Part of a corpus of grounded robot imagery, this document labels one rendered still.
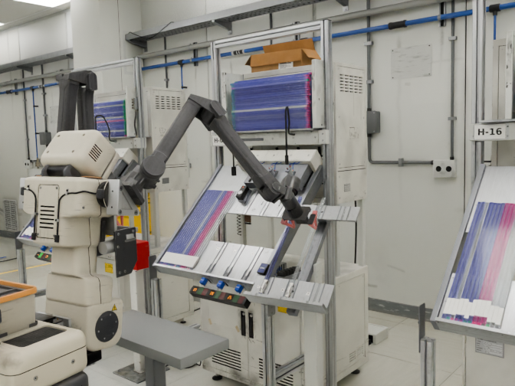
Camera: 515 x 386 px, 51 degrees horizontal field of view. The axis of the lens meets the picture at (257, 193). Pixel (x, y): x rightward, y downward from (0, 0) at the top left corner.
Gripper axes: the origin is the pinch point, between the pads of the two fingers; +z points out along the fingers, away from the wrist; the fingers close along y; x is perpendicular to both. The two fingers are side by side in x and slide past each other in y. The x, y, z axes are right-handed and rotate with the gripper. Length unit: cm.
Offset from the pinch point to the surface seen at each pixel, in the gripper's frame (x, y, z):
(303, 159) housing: -49, 23, 14
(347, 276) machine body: -24, 13, 79
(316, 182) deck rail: -41.2, 16.1, 22.0
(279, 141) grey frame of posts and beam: -60, 39, 12
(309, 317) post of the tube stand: 24.6, 1.2, 30.1
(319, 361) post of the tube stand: 37, -1, 46
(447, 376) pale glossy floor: -6, -30, 148
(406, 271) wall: -92, 19, 186
